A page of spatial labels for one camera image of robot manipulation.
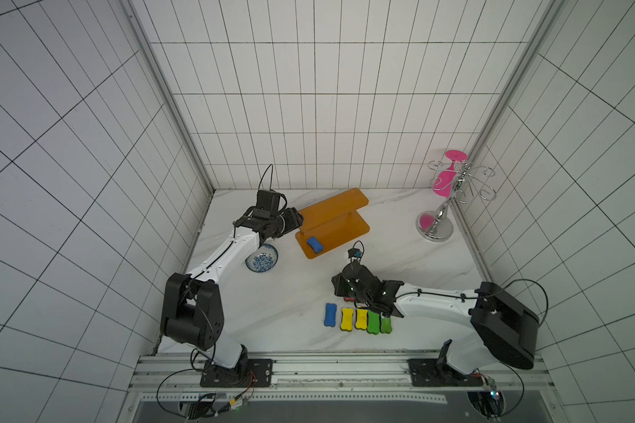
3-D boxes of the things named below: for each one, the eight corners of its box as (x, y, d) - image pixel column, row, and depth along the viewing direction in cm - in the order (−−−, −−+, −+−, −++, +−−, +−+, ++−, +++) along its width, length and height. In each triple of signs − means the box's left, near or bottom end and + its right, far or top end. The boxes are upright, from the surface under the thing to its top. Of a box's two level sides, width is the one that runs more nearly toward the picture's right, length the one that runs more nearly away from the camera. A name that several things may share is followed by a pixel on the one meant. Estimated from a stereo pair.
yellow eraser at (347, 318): (340, 328, 83) (340, 327, 81) (341, 309, 87) (342, 307, 85) (351, 330, 82) (352, 328, 81) (352, 310, 86) (353, 308, 85)
